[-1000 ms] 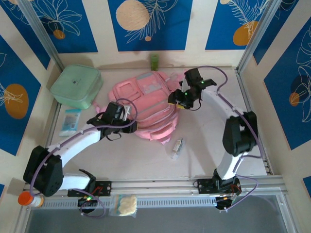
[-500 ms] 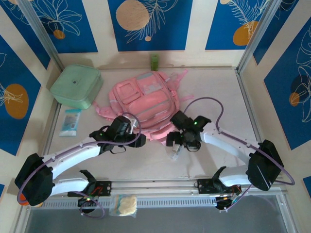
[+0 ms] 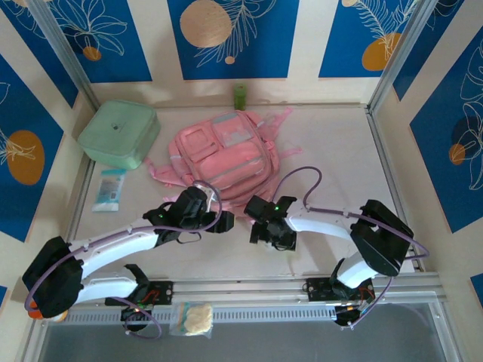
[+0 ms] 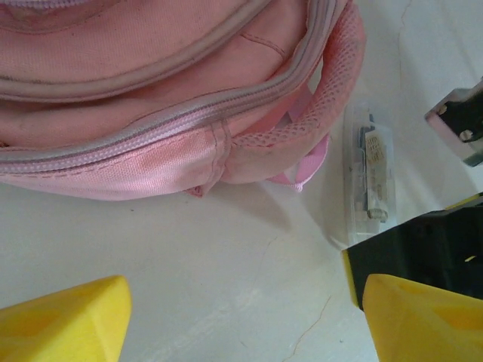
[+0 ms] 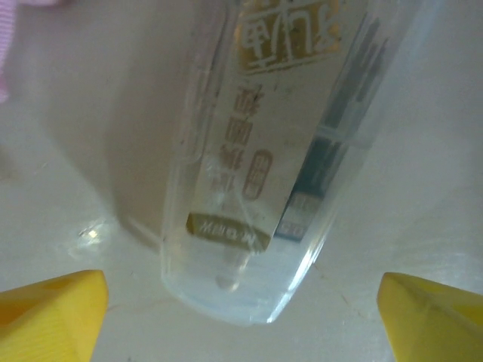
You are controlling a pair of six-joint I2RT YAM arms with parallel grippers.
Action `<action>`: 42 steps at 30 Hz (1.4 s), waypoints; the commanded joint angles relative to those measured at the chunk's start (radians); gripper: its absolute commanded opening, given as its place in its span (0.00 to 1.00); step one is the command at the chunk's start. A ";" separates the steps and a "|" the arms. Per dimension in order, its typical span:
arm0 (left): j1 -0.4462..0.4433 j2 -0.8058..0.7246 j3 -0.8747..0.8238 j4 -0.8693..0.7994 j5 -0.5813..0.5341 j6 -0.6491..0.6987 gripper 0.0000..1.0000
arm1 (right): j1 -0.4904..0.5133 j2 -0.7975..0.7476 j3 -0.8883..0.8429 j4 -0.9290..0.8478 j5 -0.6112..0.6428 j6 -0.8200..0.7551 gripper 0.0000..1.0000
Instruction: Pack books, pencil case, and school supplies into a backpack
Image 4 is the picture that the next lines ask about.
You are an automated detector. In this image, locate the pink backpack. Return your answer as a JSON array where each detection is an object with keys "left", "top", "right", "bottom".
[{"left": 0, "top": 0, "right": 369, "bottom": 199}]

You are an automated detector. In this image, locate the small clear vial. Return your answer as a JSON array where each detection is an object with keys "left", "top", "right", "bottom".
[{"left": 341, "top": 101, "right": 399, "bottom": 246}]

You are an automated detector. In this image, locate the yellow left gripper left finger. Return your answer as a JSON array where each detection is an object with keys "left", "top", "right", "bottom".
[{"left": 0, "top": 275, "right": 132, "bottom": 362}]

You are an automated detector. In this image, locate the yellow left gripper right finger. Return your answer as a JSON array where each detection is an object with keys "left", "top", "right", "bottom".
[{"left": 362, "top": 273, "right": 483, "bottom": 362}]

